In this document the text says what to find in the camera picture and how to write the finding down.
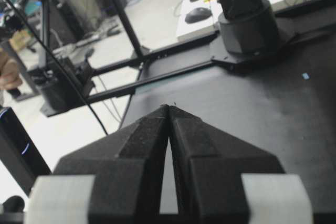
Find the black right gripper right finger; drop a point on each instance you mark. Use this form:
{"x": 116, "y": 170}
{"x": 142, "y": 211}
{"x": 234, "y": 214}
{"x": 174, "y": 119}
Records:
{"x": 227, "y": 180}

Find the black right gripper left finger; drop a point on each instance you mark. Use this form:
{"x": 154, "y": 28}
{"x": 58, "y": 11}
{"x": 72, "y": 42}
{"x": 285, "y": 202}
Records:
{"x": 117, "y": 179}

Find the second black robot base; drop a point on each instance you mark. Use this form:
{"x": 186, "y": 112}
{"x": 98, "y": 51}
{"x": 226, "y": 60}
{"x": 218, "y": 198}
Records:
{"x": 62, "y": 93}

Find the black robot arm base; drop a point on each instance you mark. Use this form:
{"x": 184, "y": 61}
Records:
{"x": 248, "y": 26}

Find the person's hand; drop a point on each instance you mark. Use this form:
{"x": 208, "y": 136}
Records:
{"x": 10, "y": 78}

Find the black device with blue light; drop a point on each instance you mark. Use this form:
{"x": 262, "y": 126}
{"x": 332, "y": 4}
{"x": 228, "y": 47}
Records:
{"x": 18, "y": 152}

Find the small blue sticker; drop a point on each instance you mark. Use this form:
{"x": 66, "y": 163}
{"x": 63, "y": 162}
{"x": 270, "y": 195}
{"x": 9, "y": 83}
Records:
{"x": 305, "y": 76}

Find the black computer mouse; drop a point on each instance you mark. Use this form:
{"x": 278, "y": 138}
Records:
{"x": 197, "y": 15}

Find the black metal frame rail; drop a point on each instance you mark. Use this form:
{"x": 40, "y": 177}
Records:
{"x": 169, "y": 62}

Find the black diagonal frame strut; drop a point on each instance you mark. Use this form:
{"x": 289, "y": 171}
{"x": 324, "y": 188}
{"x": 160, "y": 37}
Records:
{"x": 129, "y": 29}

